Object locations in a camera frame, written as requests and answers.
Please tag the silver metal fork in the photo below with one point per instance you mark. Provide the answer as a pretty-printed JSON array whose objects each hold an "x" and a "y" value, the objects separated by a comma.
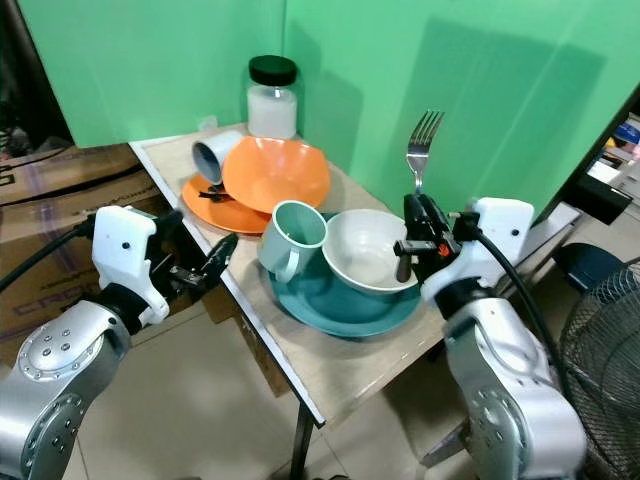
[{"x": 422, "y": 145}]

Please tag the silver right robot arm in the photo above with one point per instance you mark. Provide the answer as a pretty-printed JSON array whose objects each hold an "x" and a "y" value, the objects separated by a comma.
[{"x": 510, "y": 390}]

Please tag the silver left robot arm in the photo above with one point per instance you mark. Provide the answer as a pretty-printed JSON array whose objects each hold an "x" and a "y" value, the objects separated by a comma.
[{"x": 60, "y": 390}]

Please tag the off-white bowl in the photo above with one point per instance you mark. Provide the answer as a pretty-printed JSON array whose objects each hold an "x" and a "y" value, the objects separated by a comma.
[{"x": 365, "y": 252}]

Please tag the orange plate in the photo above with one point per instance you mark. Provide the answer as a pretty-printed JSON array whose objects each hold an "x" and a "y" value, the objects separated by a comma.
[{"x": 225, "y": 212}]

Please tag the small black utensil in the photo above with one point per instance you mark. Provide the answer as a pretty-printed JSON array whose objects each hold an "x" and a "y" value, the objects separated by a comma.
[{"x": 216, "y": 194}]

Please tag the pale teal mug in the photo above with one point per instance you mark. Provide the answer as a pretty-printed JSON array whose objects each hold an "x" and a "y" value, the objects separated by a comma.
[{"x": 290, "y": 240}]

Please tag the dark teal plate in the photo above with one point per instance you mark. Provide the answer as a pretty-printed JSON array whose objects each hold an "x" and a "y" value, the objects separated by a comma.
[{"x": 350, "y": 310}]

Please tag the small cardboard box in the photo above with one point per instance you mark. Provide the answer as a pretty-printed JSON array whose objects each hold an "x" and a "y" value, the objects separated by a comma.
[{"x": 265, "y": 350}]

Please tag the orange bowl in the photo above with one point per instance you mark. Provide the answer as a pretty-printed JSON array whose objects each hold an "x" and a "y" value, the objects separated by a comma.
[{"x": 275, "y": 172}]

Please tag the grey cup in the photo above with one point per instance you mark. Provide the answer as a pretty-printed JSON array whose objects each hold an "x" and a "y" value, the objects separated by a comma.
[{"x": 215, "y": 155}]

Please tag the beige table with black legs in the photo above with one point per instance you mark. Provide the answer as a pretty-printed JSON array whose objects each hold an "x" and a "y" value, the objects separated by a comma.
[{"x": 360, "y": 370}]

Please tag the large printed cardboard box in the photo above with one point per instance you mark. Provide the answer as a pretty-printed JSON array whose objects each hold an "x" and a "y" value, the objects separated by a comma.
[{"x": 50, "y": 220}]

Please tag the dark blue chair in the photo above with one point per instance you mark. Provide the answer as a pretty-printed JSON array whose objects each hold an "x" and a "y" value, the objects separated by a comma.
[{"x": 580, "y": 265}]

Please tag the green backdrop panel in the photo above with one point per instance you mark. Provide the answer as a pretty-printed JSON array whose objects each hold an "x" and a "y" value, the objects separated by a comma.
[
  {"x": 150, "y": 65},
  {"x": 450, "y": 60}
]

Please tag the glass jar with black lid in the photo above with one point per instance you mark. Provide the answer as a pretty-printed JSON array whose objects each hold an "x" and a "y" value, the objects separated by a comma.
[{"x": 272, "y": 105}]

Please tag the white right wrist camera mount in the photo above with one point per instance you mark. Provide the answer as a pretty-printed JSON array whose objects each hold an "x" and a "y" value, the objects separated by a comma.
[{"x": 485, "y": 245}]

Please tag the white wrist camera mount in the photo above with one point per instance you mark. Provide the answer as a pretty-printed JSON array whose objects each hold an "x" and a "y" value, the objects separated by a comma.
[
  {"x": 485, "y": 245},
  {"x": 128, "y": 250}
]

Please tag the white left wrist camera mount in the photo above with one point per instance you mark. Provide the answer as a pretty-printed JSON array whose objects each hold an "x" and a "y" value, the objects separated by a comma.
[{"x": 128, "y": 250}]

